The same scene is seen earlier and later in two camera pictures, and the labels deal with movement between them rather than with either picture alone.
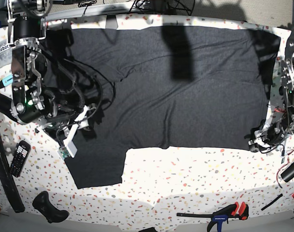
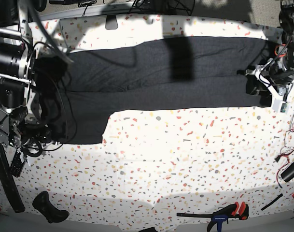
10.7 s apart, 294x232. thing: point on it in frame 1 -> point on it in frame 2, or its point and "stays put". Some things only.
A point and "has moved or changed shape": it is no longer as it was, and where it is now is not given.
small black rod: x=281 y=195 stays put
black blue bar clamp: x=222 y=214 stays put
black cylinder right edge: x=293 y=170 stays put
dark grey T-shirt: x=202 y=88 has moved or changed shape
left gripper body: x=267 y=139 -> x=280 y=98
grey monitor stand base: x=111 y=22 stays put
